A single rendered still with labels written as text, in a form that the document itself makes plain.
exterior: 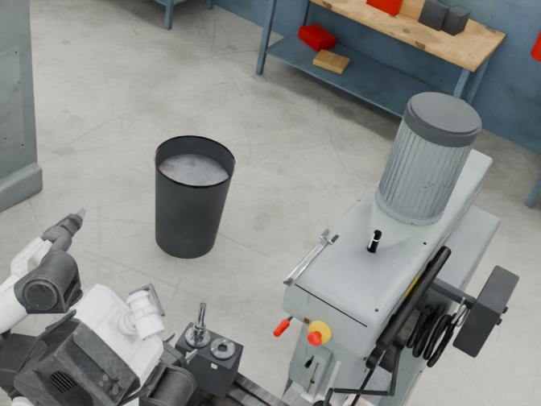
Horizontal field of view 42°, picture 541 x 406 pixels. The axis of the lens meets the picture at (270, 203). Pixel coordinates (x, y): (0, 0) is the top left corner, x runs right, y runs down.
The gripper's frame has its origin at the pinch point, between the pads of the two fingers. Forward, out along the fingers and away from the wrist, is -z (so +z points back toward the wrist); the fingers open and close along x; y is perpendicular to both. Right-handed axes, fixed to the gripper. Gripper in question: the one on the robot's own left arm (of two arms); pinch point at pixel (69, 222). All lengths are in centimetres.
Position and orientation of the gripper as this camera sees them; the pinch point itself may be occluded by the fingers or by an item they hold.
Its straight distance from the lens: 235.3
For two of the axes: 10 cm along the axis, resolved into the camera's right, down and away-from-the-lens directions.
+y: -6.0, -7.4, -3.1
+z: -0.6, 4.3, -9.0
